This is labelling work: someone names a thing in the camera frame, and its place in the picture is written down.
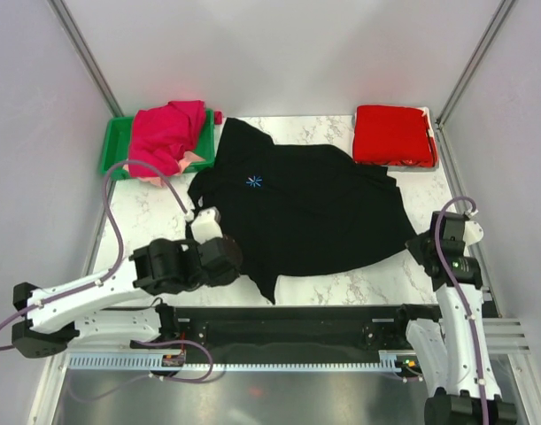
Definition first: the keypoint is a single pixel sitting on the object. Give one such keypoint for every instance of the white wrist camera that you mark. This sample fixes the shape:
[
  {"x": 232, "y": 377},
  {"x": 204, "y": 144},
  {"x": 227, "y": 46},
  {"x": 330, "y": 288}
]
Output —
[
  {"x": 473, "y": 231},
  {"x": 206, "y": 226}
]

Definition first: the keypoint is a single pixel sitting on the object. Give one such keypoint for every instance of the right aluminium frame post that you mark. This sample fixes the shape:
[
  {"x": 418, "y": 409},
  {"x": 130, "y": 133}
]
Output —
[{"x": 489, "y": 35}]

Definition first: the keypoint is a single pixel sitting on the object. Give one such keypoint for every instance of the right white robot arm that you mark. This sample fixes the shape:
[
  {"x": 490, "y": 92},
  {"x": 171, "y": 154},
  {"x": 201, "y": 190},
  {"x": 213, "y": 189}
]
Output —
[{"x": 448, "y": 339}]

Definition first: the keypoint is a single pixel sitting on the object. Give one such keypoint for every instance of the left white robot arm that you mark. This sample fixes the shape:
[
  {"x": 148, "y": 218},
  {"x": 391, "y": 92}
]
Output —
[{"x": 86, "y": 311}]

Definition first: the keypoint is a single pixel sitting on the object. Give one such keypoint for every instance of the peach pink t shirt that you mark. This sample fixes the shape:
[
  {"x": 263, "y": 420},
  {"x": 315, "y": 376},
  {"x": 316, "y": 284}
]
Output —
[{"x": 172, "y": 175}]

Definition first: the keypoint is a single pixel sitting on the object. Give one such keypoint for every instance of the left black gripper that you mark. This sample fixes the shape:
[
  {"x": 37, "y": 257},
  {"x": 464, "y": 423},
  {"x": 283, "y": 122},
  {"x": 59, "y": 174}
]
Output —
[{"x": 225, "y": 279}]

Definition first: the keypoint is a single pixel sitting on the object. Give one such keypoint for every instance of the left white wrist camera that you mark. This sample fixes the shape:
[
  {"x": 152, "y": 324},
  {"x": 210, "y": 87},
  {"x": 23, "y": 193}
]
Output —
[{"x": 206, "y": 226}]

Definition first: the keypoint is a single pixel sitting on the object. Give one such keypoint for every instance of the white slotted cable duct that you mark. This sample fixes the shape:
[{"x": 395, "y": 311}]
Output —
[{"x": 158, "y": 361}]

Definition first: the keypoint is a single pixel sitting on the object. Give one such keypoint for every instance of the aluminium frame post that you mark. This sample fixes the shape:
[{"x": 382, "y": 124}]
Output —
[
  {"x": 489, "y": 35},
  {"x": 67, "y": 22}
]

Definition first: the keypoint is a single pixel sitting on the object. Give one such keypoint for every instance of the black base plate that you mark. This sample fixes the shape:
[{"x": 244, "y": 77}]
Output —
[{"x": 365, "y": 328}]

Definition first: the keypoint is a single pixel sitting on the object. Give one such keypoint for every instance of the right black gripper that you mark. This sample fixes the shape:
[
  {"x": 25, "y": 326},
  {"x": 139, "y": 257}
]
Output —
[{"x": 414, "y": 245}]

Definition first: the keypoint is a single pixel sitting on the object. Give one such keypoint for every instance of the black t shirt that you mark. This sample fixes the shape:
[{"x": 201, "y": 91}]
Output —
[{"x": 300, "y": 210}]

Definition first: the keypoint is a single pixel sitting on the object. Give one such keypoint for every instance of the magenta t shirt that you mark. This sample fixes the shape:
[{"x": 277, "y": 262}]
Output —
[{"x": 174, "y": 128}]

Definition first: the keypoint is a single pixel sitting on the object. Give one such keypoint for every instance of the green plastic tray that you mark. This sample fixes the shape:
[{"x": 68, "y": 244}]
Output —
[{"x": 116, "y": 142}]

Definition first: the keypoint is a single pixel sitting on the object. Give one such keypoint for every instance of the folded red t shirt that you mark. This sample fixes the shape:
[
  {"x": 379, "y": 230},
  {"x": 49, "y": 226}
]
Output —
[{"x": 391, "y": 135}]

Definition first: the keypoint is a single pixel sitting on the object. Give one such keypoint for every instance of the left aluminium frame post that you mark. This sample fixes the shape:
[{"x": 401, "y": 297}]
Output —
[{"x": 67, "y": 22}]

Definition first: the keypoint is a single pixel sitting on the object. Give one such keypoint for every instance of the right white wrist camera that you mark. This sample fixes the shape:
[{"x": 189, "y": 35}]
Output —
[{"x": 473, "y": 231}]

